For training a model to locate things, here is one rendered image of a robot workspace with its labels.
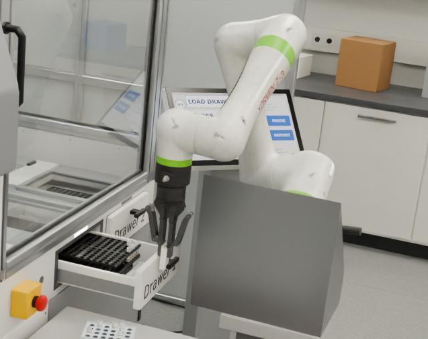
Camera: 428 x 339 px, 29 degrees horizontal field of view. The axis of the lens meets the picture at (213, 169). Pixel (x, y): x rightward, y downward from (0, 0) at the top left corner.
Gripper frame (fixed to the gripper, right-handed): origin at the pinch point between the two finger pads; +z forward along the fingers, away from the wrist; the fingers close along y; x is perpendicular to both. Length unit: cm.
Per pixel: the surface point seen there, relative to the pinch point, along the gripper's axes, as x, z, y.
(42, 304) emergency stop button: -31.0, 5.3, -18.8
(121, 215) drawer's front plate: 26.9, 1.8, -24.2
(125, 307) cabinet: 41, 39, -26
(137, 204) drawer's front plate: 39.5, 2.1, -24.1
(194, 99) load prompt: 92, -23, -26
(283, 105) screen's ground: 115, -21, 2
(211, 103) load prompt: 96, -22, -20
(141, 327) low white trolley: -8.9, 17.2, -1.5
